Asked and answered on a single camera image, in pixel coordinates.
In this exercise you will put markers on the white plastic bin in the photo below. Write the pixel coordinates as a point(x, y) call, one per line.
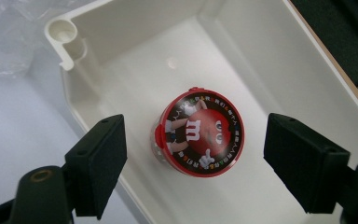
point(155, 77)

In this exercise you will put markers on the red-lidded round candy container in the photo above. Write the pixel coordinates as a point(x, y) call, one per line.
point(203, 133)

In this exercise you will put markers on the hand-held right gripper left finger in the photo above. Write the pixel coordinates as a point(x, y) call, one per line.
point(99, 161)

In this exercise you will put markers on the clear smiley plastic bag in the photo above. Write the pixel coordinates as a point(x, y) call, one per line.
point(15, 40)

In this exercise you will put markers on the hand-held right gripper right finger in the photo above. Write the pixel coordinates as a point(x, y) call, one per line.
point(304, 161)

